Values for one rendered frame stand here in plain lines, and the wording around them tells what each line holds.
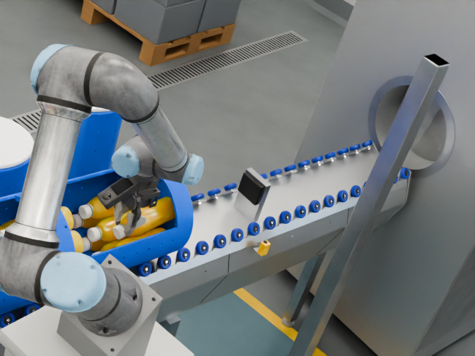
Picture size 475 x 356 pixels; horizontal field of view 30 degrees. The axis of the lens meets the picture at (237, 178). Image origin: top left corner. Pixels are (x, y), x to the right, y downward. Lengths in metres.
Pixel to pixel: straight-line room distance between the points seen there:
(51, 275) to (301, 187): 1.55
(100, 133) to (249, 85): 2.67
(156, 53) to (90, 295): 3.87
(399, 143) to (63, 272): 1.21
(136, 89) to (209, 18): 4.02
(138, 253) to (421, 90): 0.92
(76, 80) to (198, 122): 3.34
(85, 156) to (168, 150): 1.17
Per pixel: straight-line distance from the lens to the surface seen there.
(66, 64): 1.86
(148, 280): 2.62
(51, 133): 1.87
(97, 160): 3.21
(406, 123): 2.62
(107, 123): 3.12
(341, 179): 3.33
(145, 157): 2.18
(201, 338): 3.82
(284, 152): 5.15
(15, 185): 2.81
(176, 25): 5.58
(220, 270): 2.82
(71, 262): 1.81
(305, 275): 3.83
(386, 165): 2.69
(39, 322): 2.11
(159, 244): 2.48
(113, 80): 1.82
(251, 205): 2.93
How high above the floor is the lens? 2.67
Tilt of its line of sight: 34 degrees down
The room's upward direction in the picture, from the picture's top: 19 degrees clockwise
